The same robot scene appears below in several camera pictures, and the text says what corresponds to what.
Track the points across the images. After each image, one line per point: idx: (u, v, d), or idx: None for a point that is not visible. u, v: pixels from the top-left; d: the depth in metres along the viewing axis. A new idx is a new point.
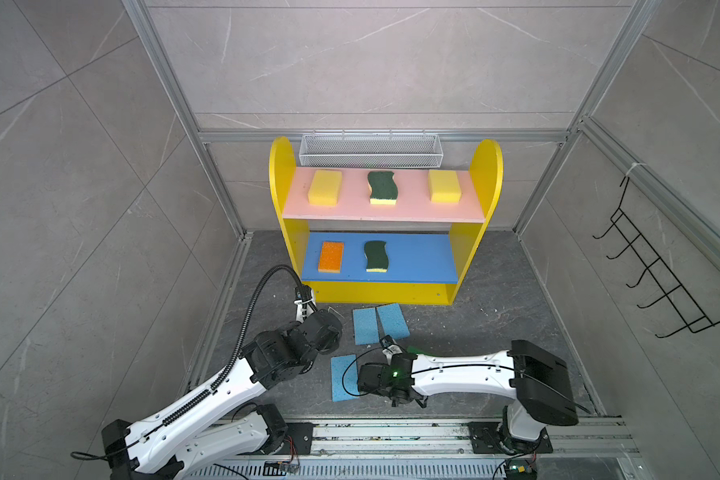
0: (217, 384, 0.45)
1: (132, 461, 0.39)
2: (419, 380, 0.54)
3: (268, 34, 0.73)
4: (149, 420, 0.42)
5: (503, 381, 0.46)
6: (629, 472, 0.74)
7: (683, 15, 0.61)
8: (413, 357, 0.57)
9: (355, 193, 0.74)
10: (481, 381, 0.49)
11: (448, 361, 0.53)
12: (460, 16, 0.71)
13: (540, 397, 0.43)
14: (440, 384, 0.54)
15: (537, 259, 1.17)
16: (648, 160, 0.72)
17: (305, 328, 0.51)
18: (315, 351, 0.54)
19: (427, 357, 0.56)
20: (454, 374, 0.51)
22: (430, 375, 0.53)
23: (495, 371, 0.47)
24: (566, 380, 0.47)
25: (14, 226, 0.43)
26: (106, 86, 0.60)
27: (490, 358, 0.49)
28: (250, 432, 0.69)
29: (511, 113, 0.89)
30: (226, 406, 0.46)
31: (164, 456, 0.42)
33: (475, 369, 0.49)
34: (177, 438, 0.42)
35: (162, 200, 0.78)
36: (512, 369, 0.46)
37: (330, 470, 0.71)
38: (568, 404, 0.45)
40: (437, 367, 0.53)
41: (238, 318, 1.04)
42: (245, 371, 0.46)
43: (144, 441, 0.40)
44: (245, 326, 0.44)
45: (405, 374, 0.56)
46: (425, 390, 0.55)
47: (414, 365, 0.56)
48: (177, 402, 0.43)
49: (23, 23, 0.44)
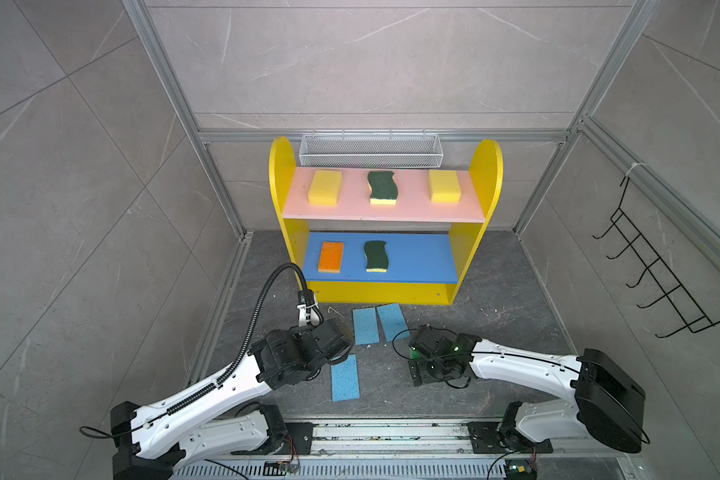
0: (224, 379, 0.44)
1: (134, 445, 0.39)
2: (479, 359, 0.57)
3: (268, 34, 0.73)
4: (155, 406, 0.42)
5: (564, 381, 0.46)
6: (629, 472, 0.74)
7: (683, 15, 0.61)
8: (478, 340, 0.60)
9: (355, 193, 0.74)
10: (540, 375, 0.49)
11: (511, 350, 0.55)
12: (460, 16, 0.71)
13: (602, 404, 0.42)
14: (497, 368, 0.56)
15: (537, 259, 1.17)
16: (648, 160, 0.72)
17: (318, 333, 0.51)
18: (324, 360, 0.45)
19: (490, 343, 0.58)
20: (516, 364, 0.52)
22: (490, 357, 0.56)
23: (558, 369, 0.48)
24: (642, 408, 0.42)
25: (13, 226, 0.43)
26: (105, 86, 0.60)
27: (555, 358, 0.49)
28: (250, 431, 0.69)
29: (511, 113, 0.89)
30: (229, 401, 0.45)
31: (166, 444, 0.43)
33: (538, 363, 0.50)
34: (179, 428, 0.42)
35: (162, 199, 0.78)
36: (577, 373, 0.46)
37: (330, 470, 0.71)
38: (635, 428, 0.43)
40: (499, 352, 0.56)
41: (239, 318, 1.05)
42: (252, 369, 0.45)
43: (148, 427, 0.40)
44: (255, 322, 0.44)
45: (466, 350, 0.60)
46: (483, 371, 0.59)
47: (477, 346, 0.59)
48: (182, 392, 0.43)
49: (22, 23, 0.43)
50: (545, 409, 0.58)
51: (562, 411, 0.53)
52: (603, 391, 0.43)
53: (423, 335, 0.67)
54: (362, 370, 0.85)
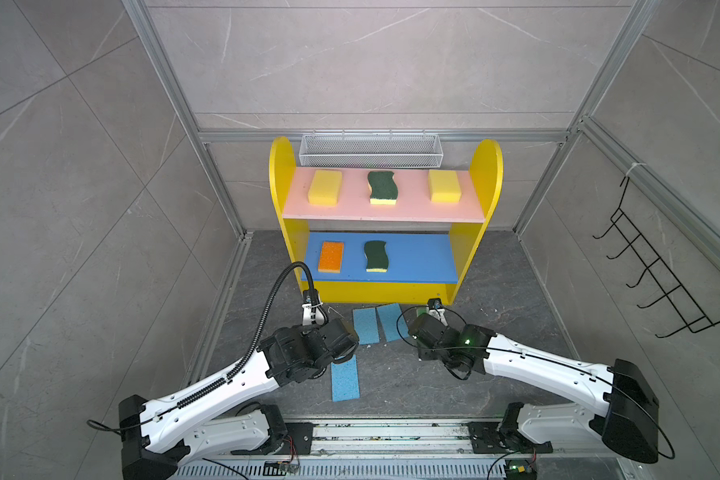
0: (233, 374, 0.45)
1: (142, 438, 0.39)
2: (496, 359, 0.53)
3: (267, 33, 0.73)
4: (164, 400, 0.42)
5: (595, 392, 0.43)
6: (628, 472, 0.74)
7: (683, 16, 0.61)
8: (492, 335, 0.56)
9: (356, 193, 0.74)
10: (568, 383, 0.46)
11: (533, 351, 0.51)
12: (460, 16, 0.71)
13: (638, 423, 0.41)
14: (516, 368, 0.52)
15: (537, 259, 1.17)
16: (648, 160, 0.72)
17: (324, 332, 0.52)
18: (330, 358, 0.54)
19: (507, 339, 0.54)
20: (542, 368, 0.48)
22: (509, 357, 0.52)
23: (588, 379, 0.45)
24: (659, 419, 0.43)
25: (13, 227, 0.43)
26: (105, 85, 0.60)
27: (584, 366, 0.46)
28: (252, 430, 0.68)
29: (511, 113, 0.89)
30: (238, 396, 0.45)
31: (174, 437, 0.42)
33: (566, 370, 0.47)
34: (188, 422, 0.42)
35: (162, 199, 0.78)
36: (609, 384, 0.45)
37: (329, 470, 0.71)
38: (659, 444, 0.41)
40: (519, 352, 0.51)
41: (239, 318, 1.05)
42: (261, 364, 0.46)
43: (158, 420, 0.40)
44: (264, 320, 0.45)
45: (477, 344, 0.55)
46: (497, 370, 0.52)
47: (492, 341, 0.55)
48: (191, 386, 0.44)
49: (23, 23, 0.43)
50: (551, 412, 0.58)
51: (570, 417, 0.53)
52: (639, 410, 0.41)
53: (427, 323, 0.61)
54: (362, 370, 0.85)
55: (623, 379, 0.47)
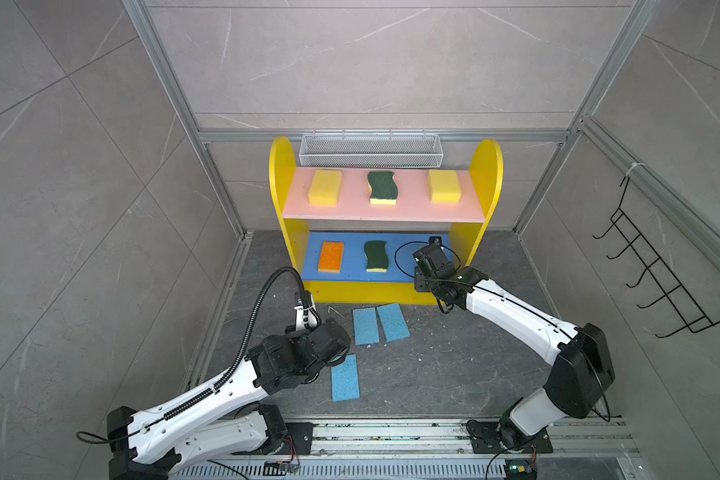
0: (220, 384, 0.45)
1: (130, 450, 0.39)
2: (479, 295, 0.57)
3: (268, 33, 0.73)
4: (152, 411, 0.42)
5: (552, 340, 0.46)
6: (629, 472, 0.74)
7: (683, 16, 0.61)
8: (485, 277, 0.59)
9: (354, 194, 0.74)
10: (531, 328, 0.49)
11: (514, 296, 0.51)
12: (460, 16, 0.71)
13: (579, 371, 0.44)
14: (493, 307, 0.55)
15: (537, 259, 1.17)
16: (648, 160, 0.72)
17: (313, 338, 0.51)
18: (321, 364, 0.53)
19: (496, 284, 0.58)
20: (513, 310, 0.52)
22: (490, 296, 0.56)
23: (552, 329, 0.48)
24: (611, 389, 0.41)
25: (13, 227, 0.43)
26: (105, 85, 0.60)
27: (555, 319, 0.49)
28: (249, 432, 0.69)
29: (510, 113, 0.89)
30: (226, 407, 0.46)
31: (162, 448, 0.43)
33: (534, 317, 0.50)
34: (176, 433, 0.43)
35: (161, 199, 0.78)
36: (569, 337, 0.46)
37: (330, 470, 0.71)
38: (594, 401, 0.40)
40: (500, 294, 0.55)
41: (238, 318, 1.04)
42: (249, 374, 0.45)
43: (146, 431, 0.41)
44: (250, 329, 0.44)
45: (468, 281, 0.59)
46: (477, 307, 0.58)
47: (482, 281, 0.59)
48: (180, 397, 0.44)
49: (23, 23, 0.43)
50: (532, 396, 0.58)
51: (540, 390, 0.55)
52: (589, 364, 0.48)
53: (433, 252, 0.65)
54: (362, 370, 0.85)
55: (586, 339, 0.49)
